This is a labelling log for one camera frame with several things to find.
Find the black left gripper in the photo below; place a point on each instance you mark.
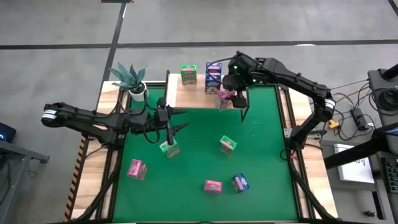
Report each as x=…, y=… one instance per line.
x=162, y=115

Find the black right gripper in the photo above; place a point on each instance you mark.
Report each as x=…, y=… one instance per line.
x=239, y=70

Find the Raisin Bran cereal box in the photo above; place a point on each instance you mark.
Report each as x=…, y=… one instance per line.
x=137, y=169
x=224, y=99
x=213, y=186

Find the Apple Jacks cereal box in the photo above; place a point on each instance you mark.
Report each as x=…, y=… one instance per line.
x=227, y=145
x=171, y=152
x=188, y=76

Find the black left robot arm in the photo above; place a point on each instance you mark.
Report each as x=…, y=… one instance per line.
x=87, y=119

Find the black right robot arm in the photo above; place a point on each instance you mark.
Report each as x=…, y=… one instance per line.
x=298, y=81

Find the green plant in white pot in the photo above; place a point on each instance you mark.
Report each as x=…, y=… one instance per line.
x=138, y=93

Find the green table mat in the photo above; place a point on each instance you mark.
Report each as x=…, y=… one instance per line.
x=199, y=205

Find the yellow plug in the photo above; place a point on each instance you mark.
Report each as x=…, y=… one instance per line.
x=333, y=124

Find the yellow black striped edge strip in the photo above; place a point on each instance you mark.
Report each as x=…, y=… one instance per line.
x=77, y=168

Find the black diagonal beam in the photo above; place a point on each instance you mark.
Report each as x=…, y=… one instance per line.
x=357, y=152

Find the white board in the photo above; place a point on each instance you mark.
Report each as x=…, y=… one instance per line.
x=354, y=169

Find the grey equipment stand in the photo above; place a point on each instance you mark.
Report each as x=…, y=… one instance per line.
x=374, y=81

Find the grey metal cart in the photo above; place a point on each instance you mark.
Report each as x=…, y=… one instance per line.
x=18, y=161

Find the black keyboard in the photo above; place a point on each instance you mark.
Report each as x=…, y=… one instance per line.
x=392, y=174

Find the small black floor object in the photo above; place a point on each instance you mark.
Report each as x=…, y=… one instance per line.
x=370, y=214

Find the black device with blue light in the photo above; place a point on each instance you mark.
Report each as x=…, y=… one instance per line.
x=4, y=132

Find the wooden shelf with black frame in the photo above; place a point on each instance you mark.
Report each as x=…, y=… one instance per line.
x=199, y=99

